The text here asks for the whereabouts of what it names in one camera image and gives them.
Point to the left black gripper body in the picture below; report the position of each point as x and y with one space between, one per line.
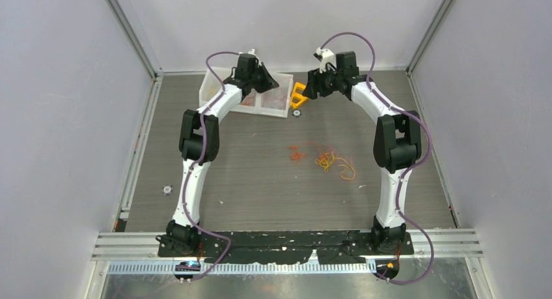
252 79

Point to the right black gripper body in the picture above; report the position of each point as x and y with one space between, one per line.
329 83

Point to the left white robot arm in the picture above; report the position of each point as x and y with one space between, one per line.
199 146

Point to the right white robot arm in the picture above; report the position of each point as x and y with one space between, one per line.
397 142

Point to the white three-compartment bin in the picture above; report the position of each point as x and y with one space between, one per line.
273 103

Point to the small round token left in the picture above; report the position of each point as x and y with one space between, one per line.
167 189

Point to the yellow triangular plastic frame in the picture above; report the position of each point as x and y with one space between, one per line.
297 99

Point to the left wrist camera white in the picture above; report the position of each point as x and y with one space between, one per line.
252 52

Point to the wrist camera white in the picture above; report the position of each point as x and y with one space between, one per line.
252 52
325 57

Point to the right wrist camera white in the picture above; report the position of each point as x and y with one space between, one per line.
325 57

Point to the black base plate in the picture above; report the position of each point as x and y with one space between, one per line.
280 247

